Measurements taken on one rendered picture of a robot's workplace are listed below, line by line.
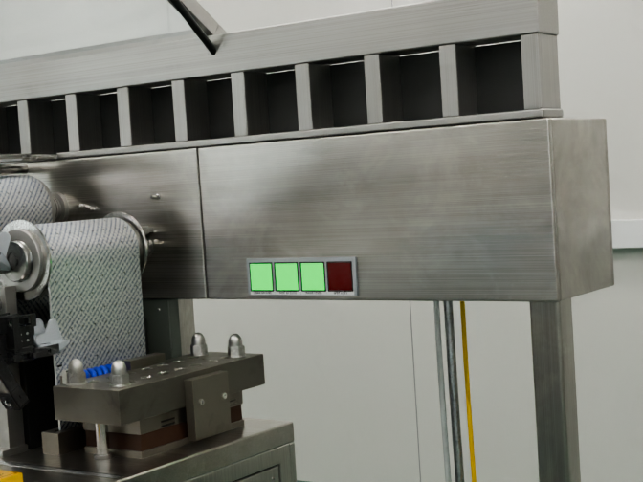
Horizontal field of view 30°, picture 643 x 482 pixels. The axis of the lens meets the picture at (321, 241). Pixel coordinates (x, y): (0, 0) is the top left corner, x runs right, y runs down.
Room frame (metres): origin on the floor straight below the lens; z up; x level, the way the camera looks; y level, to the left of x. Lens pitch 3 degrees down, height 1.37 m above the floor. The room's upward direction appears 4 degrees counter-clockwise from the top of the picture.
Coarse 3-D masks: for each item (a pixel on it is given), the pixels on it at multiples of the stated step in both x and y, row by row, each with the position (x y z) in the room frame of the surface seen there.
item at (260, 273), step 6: (252, 264) 2.28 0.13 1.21; (258, 264) 2.27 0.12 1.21; (264, 264) 2.27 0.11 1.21; (270, 264) 2.26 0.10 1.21; (252, 270) 2.28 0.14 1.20; (258, 270) 2.27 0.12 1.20; (264, 270) 2.27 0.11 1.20; (270, 270) 2.26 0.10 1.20; (252, 276) 2.28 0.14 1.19; (258, 276) 2.28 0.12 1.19; (264, 276) 2.27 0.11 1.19; (270, 276) 2.26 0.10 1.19; (252, 282) 2.29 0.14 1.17; (258, 282) 2.28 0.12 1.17; (264, 282) 2.27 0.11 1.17; (270, 282) 2.26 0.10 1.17; (252, 288) 2.29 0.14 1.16; (258, 288) 2.28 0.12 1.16; (264, 288) 2.27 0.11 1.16; (270, 288) 2.26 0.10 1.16
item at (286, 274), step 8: (280, 264) 2.24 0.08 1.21; (288, 264) 2.23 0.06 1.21; (296, 264) 2.22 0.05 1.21; (280, 272) 2.24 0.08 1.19; (288, 272) 2.23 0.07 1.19; (296, 272) 2.22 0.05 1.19; (280, 280) 2.25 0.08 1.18; (288, 280) 2.24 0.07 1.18; (296, 280) 2.23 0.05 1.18; (280, 288) 2.25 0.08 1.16; (288, 288) 2.24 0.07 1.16; (296, 288) 2.23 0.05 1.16
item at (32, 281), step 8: (8, 232) 2.19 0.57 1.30; (16, 232) 2.17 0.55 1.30; (24, 232) 2.16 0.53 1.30; (24, 240) 2.16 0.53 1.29; (32, 240) 2.15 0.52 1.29; (32, 248) 2.15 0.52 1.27; (40, 248) 2.15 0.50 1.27; (40, 256) 2.15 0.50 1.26; (40, 264) 2.15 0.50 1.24; (32, 272) 2.16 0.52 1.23; (40, 272) 2.15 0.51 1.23; (8, 280) 2.19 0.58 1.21; (32, 280) 2.16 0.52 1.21; (16, 288) 2.18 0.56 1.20; (24, 288) 2.17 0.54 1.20; (32, 288) 2.16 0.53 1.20
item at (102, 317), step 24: (48, 288) 2.15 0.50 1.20; (72, 288) 2.20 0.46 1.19; (96, 288) 2.24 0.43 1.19; (120, 288) 2.30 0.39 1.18; (72, 312) 2.19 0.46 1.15; (96, 312) 2.24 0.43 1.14; (120, 312) 2.29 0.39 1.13; (72, 336) 2.19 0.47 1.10; (96, 336) 2.24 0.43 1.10; (120, 336) 2.29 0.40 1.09; (144, 336) 2.34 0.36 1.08; (96, 360) 2.23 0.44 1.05
